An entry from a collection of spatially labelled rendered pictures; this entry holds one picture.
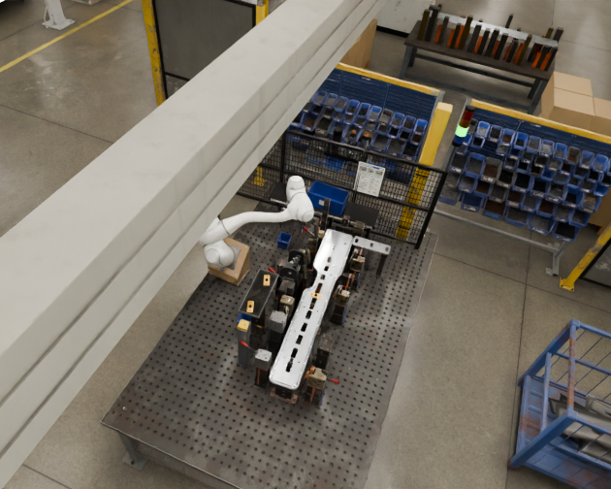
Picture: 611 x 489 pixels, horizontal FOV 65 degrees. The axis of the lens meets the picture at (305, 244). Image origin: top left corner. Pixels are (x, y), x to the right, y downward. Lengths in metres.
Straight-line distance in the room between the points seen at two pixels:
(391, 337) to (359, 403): 0.58
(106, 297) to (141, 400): 2.93
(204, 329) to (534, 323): 3.14
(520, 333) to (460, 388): 0.91
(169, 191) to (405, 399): 3.87
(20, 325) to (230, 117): 0.28
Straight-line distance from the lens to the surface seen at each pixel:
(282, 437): 3.18
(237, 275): 3.68
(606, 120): 5.63
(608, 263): 5.43
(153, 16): 5.38
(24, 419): 0.43
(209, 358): 3.42
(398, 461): 4.01
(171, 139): 0.50
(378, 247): 3.74
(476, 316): 4.91
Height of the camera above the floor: 3.67
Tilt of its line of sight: 47 degrees down
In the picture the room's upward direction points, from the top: 7 degrees clockwise
